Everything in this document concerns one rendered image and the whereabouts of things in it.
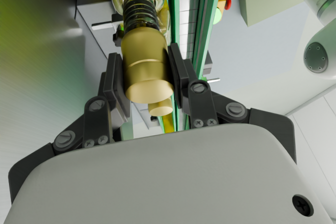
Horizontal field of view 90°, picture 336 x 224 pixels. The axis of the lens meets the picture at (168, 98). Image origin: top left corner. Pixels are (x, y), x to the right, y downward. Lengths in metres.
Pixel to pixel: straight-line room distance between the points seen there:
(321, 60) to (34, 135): 0.43
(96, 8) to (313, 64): 0.46
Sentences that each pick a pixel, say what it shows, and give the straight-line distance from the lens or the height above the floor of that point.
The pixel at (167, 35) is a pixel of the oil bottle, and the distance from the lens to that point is 0.22.
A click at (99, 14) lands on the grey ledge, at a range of 0.46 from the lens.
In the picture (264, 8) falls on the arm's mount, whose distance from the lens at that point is 0.67.
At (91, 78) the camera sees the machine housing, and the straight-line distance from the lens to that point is 0.42.
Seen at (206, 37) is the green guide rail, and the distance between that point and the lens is 0.43.
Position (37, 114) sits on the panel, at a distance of 0.21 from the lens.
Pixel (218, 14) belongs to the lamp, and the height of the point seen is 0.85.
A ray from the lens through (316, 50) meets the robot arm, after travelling 0.42.
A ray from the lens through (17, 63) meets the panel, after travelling 0.21.
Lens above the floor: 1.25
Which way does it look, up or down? 26 degrees down
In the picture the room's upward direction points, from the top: 170 degrees clockwise
